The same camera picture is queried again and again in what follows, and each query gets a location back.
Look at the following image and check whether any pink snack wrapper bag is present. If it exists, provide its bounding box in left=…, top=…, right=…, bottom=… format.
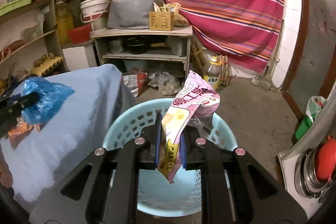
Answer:
left=158, top=71, right=221, bottom=184

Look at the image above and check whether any blue plastic bag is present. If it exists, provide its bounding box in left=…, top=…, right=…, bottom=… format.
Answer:
left=20, top=77, right=75, bottom=125

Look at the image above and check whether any large yellow oil jug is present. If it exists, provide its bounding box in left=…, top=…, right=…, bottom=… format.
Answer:
left=55, top=0, right=74, bottom=46

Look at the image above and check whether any wooden wall shelf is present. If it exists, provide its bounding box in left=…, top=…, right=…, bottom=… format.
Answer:
left=1, top=0, right=63, bottom=79

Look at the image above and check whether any white cabinet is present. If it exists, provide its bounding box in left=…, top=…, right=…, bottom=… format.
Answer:
left=62, top=40, right=98, bottom=71

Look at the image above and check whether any wooden door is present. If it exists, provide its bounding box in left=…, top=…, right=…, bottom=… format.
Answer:
left=281, top=0, right=335, bottom=120

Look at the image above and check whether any clear plastic bag on floor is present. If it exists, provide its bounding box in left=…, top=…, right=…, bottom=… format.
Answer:
left=148, top=72, right=182, bottom=96

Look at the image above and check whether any orange snack wrapper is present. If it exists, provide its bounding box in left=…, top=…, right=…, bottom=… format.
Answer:
left=8, top=117, right=42, bottom=150

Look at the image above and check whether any green plastic basin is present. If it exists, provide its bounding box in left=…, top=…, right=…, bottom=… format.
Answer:
left=0, top=0, right=32, bottom=16

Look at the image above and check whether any grey wooden shelf cabinet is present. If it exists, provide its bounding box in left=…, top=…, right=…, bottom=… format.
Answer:
left=90, top=26, right=193, bottom=78

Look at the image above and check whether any yellow egg tray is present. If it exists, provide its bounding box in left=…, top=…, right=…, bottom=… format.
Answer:
left=30, top=53, right=63, bottom=77

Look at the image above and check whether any steel bowls stack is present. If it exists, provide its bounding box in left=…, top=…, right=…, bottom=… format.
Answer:
left=294, top=148, right=330, bottom=198

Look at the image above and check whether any cooking oil bottle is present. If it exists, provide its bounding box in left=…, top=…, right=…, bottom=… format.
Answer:
left=203, top=56, right=221, bottom=89

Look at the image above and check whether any red round lid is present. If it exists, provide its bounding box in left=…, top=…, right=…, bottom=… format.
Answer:
left=315, top=136, right=335, bottom=181

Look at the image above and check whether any red plastic basin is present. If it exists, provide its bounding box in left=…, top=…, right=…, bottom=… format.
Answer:
left=67, top=24, right=92, bottom=44

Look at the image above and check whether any red white packet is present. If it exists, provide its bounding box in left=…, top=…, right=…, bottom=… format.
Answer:
left=122, top=70, right=147, bottom=97

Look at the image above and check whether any black wok pan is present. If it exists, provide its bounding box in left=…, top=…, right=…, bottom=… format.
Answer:
left=123, top=36, right=150, bottom=55

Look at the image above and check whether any yellow chopstick holder box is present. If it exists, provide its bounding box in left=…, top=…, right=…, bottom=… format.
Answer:
left=149, top=11, right=174, bottom=31

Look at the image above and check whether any light blue plastic basket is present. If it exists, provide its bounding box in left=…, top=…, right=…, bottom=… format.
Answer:
left=103, top=98, right=237, bottom=222

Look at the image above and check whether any light blue table cloth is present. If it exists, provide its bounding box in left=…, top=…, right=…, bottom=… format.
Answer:
left=1, top=64, right=135, bottom=223

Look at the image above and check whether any green bin with bag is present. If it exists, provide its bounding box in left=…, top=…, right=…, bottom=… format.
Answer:
left=294, top=96, right=327, bottom=141

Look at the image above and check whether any white plastic bucket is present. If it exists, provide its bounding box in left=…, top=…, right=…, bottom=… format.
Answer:
left=80, top=0, right=109, bottom=31

